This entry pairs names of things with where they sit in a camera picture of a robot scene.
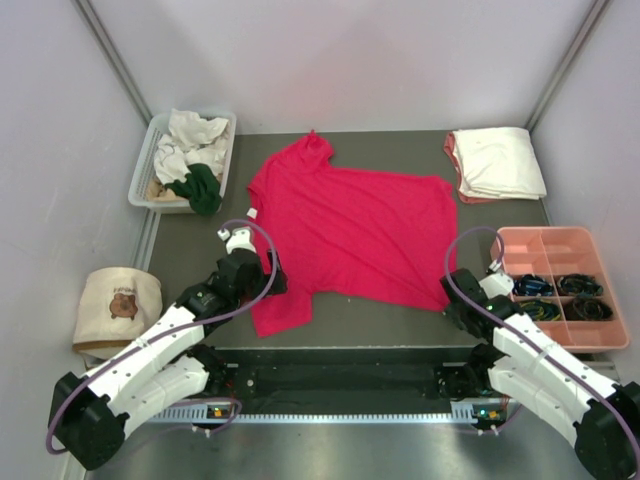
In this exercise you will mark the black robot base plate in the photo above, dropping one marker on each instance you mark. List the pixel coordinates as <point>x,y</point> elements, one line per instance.
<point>366,380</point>

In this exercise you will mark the folded pink t-shirt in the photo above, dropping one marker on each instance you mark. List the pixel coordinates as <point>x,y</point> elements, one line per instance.
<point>449,150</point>

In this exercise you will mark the dark rolled item front-right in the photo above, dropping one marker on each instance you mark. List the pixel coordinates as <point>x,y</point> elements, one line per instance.
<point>589,309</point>

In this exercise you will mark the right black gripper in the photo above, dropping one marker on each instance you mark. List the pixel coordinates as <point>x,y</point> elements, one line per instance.
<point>453,312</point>

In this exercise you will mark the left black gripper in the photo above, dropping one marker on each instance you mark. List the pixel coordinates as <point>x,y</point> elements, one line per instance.
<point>278,286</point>

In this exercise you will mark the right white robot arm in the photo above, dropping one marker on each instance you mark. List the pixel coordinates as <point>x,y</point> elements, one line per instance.
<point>596,415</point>

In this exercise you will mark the dark rolled item back-left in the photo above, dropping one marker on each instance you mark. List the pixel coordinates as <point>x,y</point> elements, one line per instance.
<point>530,285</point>

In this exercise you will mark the dark green shirt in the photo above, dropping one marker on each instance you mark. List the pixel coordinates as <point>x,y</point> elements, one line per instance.
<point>200,188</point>

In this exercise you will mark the cream fabric bear bag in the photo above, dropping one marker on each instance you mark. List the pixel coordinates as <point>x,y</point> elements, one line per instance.
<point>117,305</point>

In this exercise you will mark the white printed crumpled shirt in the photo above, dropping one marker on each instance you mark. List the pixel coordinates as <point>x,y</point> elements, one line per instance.
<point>172,159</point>

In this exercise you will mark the dark rolled item back-right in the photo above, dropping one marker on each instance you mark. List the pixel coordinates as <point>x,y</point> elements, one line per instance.
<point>579,285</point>

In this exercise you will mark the red t-shirt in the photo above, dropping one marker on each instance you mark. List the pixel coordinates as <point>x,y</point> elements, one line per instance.
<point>377,235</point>

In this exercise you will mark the white plastic laundry basket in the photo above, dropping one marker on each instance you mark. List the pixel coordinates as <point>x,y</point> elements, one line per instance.
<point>144,171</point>

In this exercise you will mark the tan shirt in basket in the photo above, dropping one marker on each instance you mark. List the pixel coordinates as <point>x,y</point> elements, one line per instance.
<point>157,192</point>

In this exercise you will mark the dark rolled item front-left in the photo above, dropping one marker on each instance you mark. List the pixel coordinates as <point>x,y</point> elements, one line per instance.
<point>540,310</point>

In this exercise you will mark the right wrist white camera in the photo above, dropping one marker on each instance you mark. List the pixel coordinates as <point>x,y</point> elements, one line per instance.
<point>497,281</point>

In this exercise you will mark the wrist white camera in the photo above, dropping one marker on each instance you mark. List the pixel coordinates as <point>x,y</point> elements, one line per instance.
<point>237,239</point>
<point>497,281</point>

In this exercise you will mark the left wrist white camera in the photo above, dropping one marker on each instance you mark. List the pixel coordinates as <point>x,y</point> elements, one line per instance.
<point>237,239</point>

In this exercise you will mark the folded cream t-shirt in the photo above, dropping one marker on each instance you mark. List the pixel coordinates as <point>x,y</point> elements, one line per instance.
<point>499,164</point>

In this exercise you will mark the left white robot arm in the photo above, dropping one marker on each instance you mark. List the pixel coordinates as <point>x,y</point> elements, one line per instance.
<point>92,415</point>

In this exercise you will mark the cream crumpled shirt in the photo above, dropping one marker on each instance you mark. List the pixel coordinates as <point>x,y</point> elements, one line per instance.
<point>190,130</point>

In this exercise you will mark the pink divided plastic tray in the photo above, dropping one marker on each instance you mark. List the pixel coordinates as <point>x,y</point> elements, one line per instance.
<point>550,252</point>

